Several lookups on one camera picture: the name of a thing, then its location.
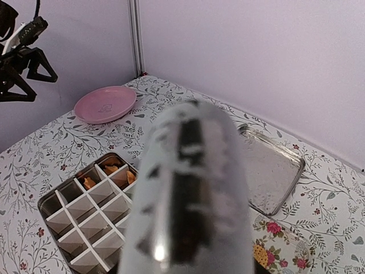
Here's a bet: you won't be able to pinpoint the floral cookie tray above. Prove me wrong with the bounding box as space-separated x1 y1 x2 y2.
250 210 315 273

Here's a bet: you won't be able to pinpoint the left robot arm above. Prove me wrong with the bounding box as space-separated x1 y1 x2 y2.
1 1 58 102

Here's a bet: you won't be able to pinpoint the left aluminium frame post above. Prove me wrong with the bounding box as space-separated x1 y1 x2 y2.
128 0 145 77

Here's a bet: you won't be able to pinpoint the pink plate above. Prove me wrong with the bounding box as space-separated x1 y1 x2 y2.
74 86 137 124

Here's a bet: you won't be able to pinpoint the orange swirl cookie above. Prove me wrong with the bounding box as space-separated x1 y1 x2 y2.
83 177 96 191

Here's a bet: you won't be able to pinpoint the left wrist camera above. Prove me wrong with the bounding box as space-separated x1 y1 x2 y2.
1 16 48 55

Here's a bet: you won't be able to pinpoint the metal serving tongs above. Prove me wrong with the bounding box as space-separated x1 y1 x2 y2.
118 100 254 273

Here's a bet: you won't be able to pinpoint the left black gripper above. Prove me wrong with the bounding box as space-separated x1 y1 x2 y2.
1 47 58 102

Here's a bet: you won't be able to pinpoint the pink divided cookie tin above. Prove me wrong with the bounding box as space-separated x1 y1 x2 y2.
38 152 137 273

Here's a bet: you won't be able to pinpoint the silver metal tray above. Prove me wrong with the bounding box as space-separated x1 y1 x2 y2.
238 124 305 216

